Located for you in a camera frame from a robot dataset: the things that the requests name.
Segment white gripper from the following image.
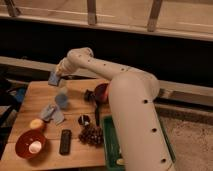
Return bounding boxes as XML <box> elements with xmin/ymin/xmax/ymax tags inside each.
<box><xmin>54</xmin><ymin>59</ymin><xmax>73</xmax><ymax>81</ymax></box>

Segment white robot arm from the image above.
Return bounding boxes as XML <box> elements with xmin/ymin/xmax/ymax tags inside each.
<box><xmin>55</xmin><ymin>48</ymin><xmax>176</xmax><ymax>171</ymax></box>

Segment paper cup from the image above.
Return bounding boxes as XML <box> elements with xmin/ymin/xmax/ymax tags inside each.
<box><xmin>59</xmin><ymin>86</ymin><xmax>68</xmax><ymax>95</ymax></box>

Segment small black object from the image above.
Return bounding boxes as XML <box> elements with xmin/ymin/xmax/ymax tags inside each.
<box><xmin>84</xmin><ymin>90</ymin><xmax>95</xmax><ymax>102</ymax></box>

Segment light blue cloth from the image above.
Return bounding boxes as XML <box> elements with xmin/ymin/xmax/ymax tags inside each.
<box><xmin>40</xmin><ymin>104</ymin><xmax>65</xmax><ymax>125</ymax></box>

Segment dark red bowl with spoon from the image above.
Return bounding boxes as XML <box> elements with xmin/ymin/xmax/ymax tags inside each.
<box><xmin>94</xmin><ymin>83</ymin><xmax>108</xmax><ymax>104</ymax></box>

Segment black ladle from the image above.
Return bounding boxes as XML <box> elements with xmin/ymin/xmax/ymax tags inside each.
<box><xmin>95</xmin><ymin>102</ymin><xmax>100</xmax><ymax>126</ymax></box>

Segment wooden table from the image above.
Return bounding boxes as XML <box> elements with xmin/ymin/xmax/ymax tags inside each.
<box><xmin>0</xmin><ymin>79</ymin><xmax>105</xmax><ymax>171</ymax></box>

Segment small dark round object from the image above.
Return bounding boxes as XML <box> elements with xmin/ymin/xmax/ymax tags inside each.
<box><xmin>78</xmin><ymin>115</ymin><xmax>90</xmax><ymax>126</ymax></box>

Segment yellow round fruit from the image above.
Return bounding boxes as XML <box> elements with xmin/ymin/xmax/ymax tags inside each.
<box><xmin>30</xmin><ymin>119</ymin><xmax>45</xmax><ymax>131</ymax></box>

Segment black remote control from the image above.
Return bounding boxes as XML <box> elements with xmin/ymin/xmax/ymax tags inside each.
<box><xmin>59</xmin><ymin>129</ymin><xmax>71</xmax><ymax>155</ymax></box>

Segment orange bowl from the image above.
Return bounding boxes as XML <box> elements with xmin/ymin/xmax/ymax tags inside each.
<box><xmin>15</xmin><ymin>130</ymin><xmax>46</xmax><ymax>159</ymax></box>

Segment white egg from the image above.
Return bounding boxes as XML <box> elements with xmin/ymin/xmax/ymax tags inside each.
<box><xmin>29</xmin><ymin>141</ymin><xmax>42</xmax><ymax>154</ymax></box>

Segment green plastic tray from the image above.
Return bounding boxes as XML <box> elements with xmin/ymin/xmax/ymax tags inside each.
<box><xmin>101</xmin><ymin>116</ymin><xmax>176</xmax><ymax>171</ymax></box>

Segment banana in tray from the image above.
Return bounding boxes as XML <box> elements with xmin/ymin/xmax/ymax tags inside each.
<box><xmin>116</xmin><ymin>158</ymin><xmax>125</xmax><ymax>166</ymax></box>

